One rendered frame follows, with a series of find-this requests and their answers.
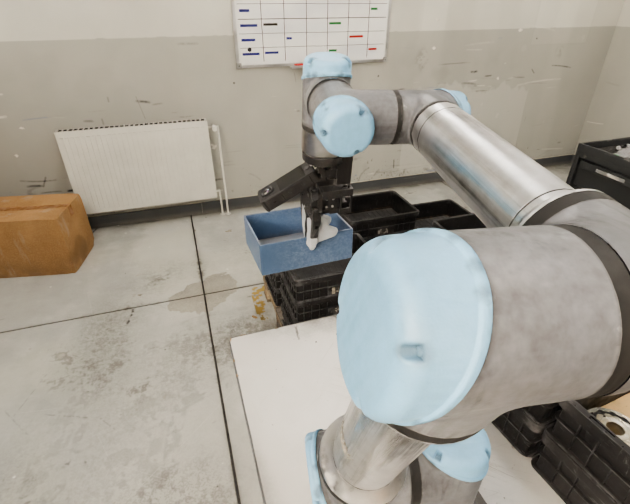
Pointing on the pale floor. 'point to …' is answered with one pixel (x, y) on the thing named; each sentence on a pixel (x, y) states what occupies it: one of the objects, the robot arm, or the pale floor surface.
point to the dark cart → (614, 173)
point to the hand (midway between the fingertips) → (307, 243)
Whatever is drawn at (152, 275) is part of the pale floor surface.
